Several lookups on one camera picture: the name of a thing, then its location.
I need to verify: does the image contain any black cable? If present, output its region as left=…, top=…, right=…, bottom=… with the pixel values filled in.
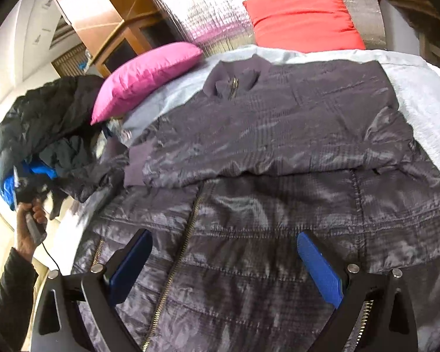
left=40, top=240, right=61, bottom=272

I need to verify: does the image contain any black puffer jacket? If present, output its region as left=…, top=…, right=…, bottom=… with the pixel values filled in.
left=0, top=75, right=107, bottom=199

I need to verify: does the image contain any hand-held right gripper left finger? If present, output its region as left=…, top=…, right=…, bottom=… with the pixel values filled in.
left=32, top=228, right=154, bottom=352

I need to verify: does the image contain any dark grey quilted jacket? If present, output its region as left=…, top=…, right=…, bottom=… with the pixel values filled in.
left=71, top=54, right=440, bottom=352

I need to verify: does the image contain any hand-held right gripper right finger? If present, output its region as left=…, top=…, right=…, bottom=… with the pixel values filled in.
left=296, top=230, right=424, bottom=352

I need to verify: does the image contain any crumpled black garment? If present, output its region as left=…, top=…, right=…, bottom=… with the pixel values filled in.
left=40, top=136, right=98, bottom=178

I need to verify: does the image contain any person's left forearm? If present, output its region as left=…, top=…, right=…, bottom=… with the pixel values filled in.
left=0, top=246, right=39, bottom=352

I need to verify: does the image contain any red pillow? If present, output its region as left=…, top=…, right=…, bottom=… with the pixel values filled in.
left=243, top=0, right=366, bottom=50

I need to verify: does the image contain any pink pillow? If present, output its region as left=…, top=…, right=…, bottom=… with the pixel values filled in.
left=91, top=42, right=204, bottom=125

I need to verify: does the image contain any silver foil insulation sheet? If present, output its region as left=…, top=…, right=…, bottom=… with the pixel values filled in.
left=152, top=0, right=389, bottom=53

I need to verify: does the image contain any person's left hand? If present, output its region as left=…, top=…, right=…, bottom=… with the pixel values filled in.
left=16, top=198, right=46, bottom=258

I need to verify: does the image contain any wooden rack frame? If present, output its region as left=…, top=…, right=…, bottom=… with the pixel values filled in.
left=418, top=33, right=440, bottom=78

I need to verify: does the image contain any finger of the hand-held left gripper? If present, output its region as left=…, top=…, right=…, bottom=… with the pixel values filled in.
left=46, top=185, right=67, bottom=221

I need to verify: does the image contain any blue cloth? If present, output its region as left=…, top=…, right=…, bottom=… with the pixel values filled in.
left=0, top=158, right=57, bottom=210

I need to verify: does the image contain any wooden cabinet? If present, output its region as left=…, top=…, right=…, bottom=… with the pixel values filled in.
left=44, top=0, right=177, bottom=77

